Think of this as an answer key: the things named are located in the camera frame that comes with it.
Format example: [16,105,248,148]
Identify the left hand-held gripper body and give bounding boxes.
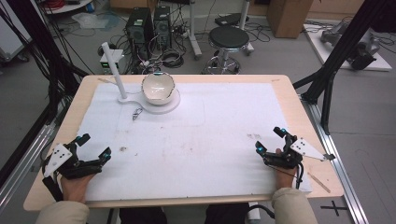
[41,141,104,181]

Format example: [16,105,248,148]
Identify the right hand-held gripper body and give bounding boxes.
[262,137,337,171]

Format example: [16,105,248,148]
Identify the person's right hand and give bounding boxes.
[273,147,301,190]

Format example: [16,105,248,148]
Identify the person's left hand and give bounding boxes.
[60,172,97,204]

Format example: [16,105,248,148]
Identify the thin wooden stick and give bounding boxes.
[307,172,332,194]

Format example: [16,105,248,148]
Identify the small metal clip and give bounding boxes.
[132,106,144,121]

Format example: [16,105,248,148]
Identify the white table mat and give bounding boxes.
[77,81,314,202]

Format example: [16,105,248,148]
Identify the person's left leg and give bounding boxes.
[119,206,168,224]

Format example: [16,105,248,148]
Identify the person's leg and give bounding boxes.
[204,202,250,224]
[119,206,168,224]

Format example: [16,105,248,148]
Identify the person's right leg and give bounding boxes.
[204,202,250,224]

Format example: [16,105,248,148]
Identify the white stand with pole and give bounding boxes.
[101,41,182,116]

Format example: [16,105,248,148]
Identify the white power supply box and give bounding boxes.
[99,49,126,75]

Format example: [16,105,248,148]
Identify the white ceramic bowl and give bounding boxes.
[141,71,177,106]

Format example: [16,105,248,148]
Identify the white floor board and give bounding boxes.
[303,22,393,72]

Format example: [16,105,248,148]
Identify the black round stool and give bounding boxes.
[204,25,251,75]

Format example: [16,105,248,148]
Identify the brown cardboard box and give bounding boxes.
[266,0,314,39]

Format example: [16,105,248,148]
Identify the grey robot parts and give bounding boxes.
[319,21,381,71]

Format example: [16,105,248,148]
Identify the clear plastic sheet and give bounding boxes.
[71,11,121,33]

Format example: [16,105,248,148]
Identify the flat black case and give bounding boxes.
[214,12,250,28]

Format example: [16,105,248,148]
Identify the large black computer tower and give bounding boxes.
[125,7,155,59]

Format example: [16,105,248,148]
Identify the white table leg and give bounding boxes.
[186,0,204,61]
[238,0,255,56]

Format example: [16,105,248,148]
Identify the round white table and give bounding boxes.
[43,0,94,15]

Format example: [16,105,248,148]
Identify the slim black computer tower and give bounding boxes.
[153,5,173,50]

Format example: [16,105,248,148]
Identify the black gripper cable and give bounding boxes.
[294,162,305,190]

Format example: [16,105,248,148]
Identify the aluminium rail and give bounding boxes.
[0,122,58,216]
[300,92,370,224]

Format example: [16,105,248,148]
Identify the black strap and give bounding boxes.
[41,175,65,202]

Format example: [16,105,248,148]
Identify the black cable under table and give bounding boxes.
[247,203,276,219]

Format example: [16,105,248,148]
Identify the black metal frame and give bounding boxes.
[0,0,91,188]
[292,0,396,135]

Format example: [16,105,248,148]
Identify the coiled black cables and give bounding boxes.
[161,49,186,69]

